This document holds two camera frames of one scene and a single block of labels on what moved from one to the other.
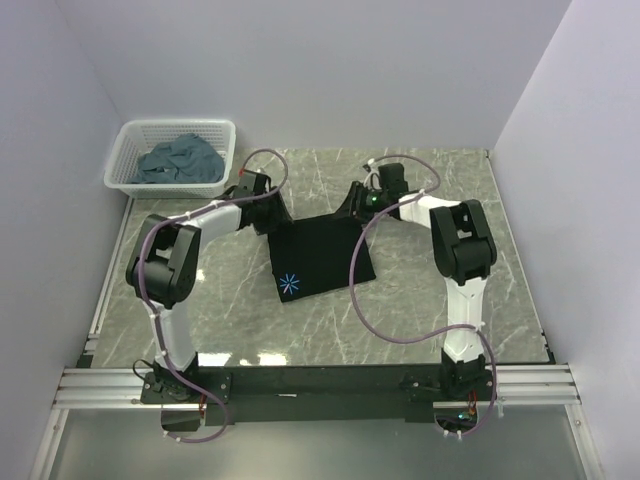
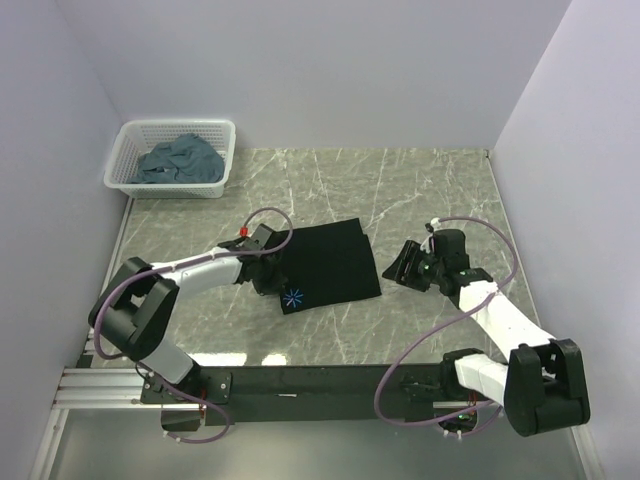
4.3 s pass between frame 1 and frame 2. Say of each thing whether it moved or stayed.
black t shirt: moved
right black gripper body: moved
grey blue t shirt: stayed
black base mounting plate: stayed
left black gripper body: moved
